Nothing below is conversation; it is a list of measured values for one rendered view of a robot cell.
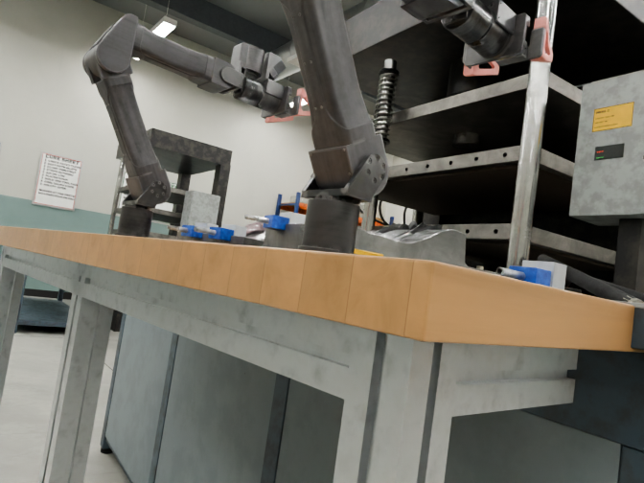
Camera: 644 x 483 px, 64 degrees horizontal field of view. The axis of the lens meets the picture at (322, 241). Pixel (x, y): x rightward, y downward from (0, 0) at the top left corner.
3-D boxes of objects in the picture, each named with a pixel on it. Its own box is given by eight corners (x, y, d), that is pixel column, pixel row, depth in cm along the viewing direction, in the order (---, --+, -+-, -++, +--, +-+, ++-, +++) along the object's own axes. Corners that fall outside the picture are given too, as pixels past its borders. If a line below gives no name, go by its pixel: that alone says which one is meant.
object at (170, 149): (120, 335, 480) (157, 123, 496) (85, 313, 605) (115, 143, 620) (213, 340, 535) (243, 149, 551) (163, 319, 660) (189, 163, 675)
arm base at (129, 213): (135, 210, 116) (104, 203, 111) (174, 209, 101) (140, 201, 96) (129, 244, 115) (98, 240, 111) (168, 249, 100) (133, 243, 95)
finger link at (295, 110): (306, 103, 134) (278, 89, 128) (324, 98, 129) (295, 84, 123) (302, 127, 134) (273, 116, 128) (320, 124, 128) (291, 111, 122)
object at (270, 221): (247, 228, 105) (251, 202, 105) (238, 229, 109) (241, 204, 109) (302, 239, 112) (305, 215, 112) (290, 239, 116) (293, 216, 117)
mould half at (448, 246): (323, 270, 95) (333, 198, 96) (260, 263, 117) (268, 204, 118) (494, 297, 122) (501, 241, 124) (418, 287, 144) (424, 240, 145)
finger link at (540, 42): (525, 46, 89) (497, 22, 83) (567, 35, 84) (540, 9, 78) (520, 83, 89) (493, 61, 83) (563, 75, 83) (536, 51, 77)
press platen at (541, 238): (519, 239, 155) (521, 222, 156) (320, 236, 247) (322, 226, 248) (637, 270, 196) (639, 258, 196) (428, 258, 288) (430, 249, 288)
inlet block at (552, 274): (514, 293, 67) (518, 252, 67) (480, 289, 70) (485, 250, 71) (563, 302, 75) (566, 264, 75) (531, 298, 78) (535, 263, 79)
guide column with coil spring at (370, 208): (347, 367, 207) (390, 57, 216) (338, 364, 211) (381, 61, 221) (357, 367, 210) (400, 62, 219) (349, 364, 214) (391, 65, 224)
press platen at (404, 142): (543, 83, 161) (545, 68, 161) (339, 137, 253) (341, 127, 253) (649, 143, 199) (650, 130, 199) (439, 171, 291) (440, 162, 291)
